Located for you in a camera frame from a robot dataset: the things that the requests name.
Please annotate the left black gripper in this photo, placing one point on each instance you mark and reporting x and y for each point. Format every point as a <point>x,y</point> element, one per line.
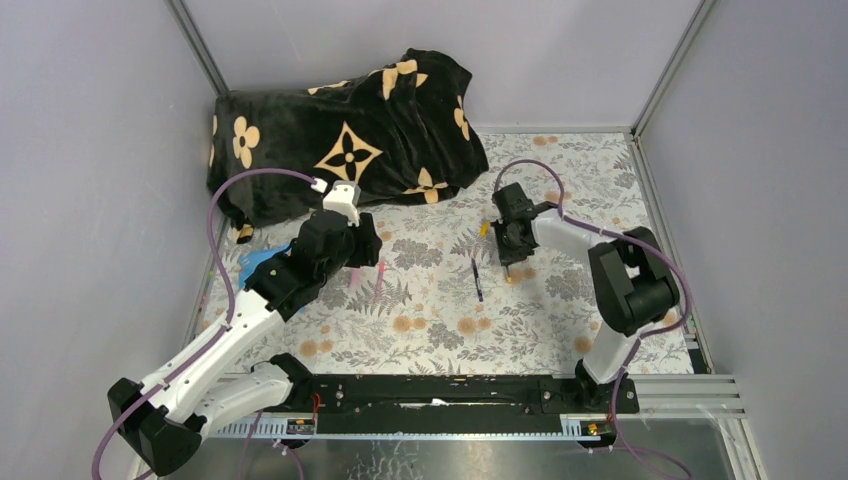
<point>368,243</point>

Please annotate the dark purple pen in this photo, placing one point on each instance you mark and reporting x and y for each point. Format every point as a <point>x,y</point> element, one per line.
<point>476,279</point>

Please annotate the blue cartoon cloth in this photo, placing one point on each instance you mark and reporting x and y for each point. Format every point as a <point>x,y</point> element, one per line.
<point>276,277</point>

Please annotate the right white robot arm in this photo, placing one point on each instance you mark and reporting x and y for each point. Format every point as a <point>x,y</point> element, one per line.
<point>633,287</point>

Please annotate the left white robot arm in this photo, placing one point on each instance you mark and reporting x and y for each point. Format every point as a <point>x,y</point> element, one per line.
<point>167,415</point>

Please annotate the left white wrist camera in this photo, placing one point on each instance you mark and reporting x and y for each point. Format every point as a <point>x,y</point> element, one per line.
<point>340,197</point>

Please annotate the black floral plush blanket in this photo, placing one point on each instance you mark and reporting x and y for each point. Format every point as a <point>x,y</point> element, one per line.
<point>399,132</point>

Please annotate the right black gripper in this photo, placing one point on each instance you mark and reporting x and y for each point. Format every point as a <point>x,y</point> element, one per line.
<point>507,256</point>

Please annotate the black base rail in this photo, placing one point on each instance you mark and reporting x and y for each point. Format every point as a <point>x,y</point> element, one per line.
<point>348,404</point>

